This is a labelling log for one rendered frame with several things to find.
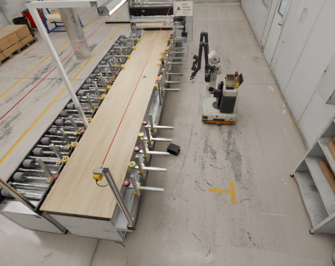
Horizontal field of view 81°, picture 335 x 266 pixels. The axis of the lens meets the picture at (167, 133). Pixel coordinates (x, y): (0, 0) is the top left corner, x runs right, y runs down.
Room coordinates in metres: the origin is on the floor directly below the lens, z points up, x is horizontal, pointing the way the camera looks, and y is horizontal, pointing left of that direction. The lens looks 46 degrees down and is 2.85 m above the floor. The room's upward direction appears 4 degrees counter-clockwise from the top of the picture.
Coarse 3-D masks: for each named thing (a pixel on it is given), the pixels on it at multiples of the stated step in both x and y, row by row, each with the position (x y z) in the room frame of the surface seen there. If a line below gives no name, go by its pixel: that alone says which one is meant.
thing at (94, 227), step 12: (132, 156) 1.68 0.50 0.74; (120, 192) 1.15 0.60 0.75; (60, 216) 0.91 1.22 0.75; (72, 216) 0.88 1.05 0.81; (84, 216) 0.85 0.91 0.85; (72, 228) 0.92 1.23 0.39; (84, 228) 0.88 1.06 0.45; (96, 228) 0.85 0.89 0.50; (108, 228) 0.82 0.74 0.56; (120, 240) 0.82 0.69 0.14
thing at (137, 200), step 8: (168, 80) 3.62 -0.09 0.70; (160, 112) 2.60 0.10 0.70; (152, 136) 2.06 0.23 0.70; (152, 144) 1.90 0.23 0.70; (144, 160) 1.62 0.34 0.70; (144, 176) 1.36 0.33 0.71; (144, 184) 1.27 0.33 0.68; (136, 200) 1.06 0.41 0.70; (136, 208) 0.96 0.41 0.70; (136, 216) 0.88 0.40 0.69; (128, 224) 0.80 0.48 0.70
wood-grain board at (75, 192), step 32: (160, 32) 5.82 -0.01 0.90; (128, 64) 4.03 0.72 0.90; (160, 64) 3.93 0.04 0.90; (128, 96) 2.86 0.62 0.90; (96, 128) 2.11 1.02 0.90; (128, 128) 2.06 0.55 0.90; (96, 160) 1.52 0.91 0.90; (128, 160) 1.48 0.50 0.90; (64, 192) 1.11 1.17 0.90; (96, 192) 1.09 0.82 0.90
